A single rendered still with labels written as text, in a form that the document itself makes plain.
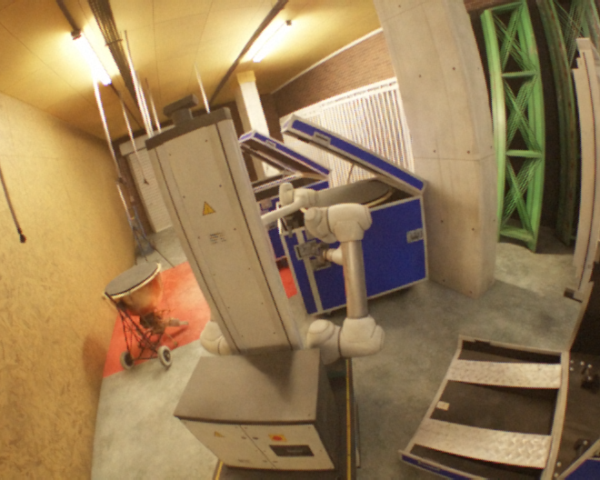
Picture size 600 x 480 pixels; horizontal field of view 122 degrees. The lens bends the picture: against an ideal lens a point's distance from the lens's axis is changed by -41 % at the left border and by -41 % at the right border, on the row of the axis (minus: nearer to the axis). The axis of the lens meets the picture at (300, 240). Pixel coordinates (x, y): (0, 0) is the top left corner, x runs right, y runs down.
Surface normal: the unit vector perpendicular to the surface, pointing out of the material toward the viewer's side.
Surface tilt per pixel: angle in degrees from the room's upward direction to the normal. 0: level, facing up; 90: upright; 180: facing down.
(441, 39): 90
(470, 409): 2
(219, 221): 90
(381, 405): 0
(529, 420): 2
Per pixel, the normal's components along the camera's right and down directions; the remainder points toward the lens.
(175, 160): -0.09, 0.40
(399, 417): -0.25, -0.90
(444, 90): -0.87, 0.37
